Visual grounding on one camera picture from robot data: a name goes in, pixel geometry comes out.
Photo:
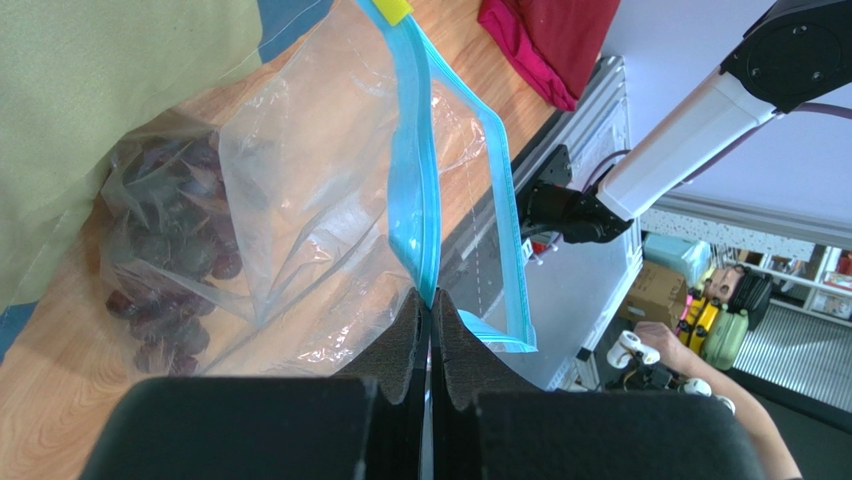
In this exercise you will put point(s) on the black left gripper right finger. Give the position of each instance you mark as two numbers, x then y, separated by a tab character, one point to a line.
491	423

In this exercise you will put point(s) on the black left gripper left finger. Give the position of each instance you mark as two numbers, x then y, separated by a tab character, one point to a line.
363	422

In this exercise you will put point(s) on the clear zip top bag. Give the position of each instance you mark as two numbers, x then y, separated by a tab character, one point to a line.
345	174

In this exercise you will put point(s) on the dark red grape bunch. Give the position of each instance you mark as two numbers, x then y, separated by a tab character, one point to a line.
170	245

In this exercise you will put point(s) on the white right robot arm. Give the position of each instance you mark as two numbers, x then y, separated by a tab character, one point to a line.
795	53

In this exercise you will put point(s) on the person forearm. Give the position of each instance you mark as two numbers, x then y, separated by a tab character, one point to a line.
774	454

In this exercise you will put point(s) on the dark red folded cloth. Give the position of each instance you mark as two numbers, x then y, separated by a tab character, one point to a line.
553	45

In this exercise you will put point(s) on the checked blue beige pillow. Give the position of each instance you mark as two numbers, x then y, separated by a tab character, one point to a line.
76	76

